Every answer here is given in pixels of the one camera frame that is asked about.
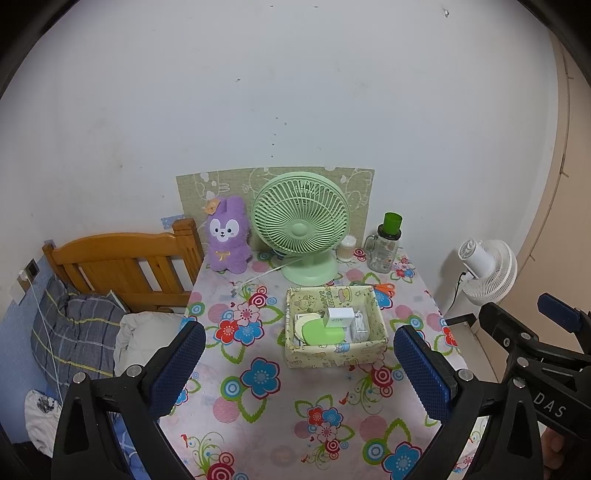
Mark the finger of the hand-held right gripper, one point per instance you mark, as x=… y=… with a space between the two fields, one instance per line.
x=498 y=323
x=558 y=311

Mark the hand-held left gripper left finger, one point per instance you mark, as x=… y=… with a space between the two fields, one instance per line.
x=178 y=364

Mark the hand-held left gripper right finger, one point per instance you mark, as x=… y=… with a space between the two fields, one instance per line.
x=422 y=374

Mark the clear cotton swab box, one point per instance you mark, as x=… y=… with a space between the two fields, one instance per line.
x=362 y=330

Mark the cartoon printed storage box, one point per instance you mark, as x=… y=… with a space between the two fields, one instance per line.
x=332 y=355

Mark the large white charger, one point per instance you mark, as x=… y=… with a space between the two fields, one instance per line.
x=337 y=318

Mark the green apple-shaped case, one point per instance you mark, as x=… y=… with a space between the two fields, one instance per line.
x=318 y=333

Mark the cream round cartoon case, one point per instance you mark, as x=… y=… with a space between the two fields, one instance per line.
x=300 y=325

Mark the person's right hand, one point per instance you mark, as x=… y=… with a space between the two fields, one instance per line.
x=550 y=444

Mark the white pillow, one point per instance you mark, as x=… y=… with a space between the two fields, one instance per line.
x=143 y=337

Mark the white standing fan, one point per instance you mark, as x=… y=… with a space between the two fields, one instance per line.
x=491 y=272

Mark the orange scissors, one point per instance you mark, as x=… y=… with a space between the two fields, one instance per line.
x=385 y=289

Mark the floral tablecloth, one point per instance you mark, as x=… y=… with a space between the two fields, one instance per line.
x=258 y=415

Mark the blue bed sheet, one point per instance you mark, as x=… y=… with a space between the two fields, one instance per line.
x=127 y=450

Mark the grey plaid pillow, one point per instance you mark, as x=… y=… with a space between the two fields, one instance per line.
x=69 y=337

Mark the purple plush bunny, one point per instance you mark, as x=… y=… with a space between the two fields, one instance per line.
x=226 y=249

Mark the glass jar with green lid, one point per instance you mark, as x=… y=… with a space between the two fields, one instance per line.
x=383 y=254

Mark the wooden bed headboard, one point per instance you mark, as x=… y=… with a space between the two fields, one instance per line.
x=106 y=251

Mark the round cotton swab jar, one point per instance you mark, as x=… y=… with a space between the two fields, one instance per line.
x=347 y=249

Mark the white printed garment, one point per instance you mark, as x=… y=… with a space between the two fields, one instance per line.
x=39 y=424

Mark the green desk fan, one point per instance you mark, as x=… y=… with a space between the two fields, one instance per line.
x=300 y=228

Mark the black metal frame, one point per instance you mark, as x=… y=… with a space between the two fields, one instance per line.
x=461 y=318

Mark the blue wall sticker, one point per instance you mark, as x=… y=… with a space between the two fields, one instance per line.
x=173 y=221

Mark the black wall socket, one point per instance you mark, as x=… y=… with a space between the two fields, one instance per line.
x=31 y=266

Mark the white wall plug adapter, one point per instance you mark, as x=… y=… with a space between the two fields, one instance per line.
x=21 y=280

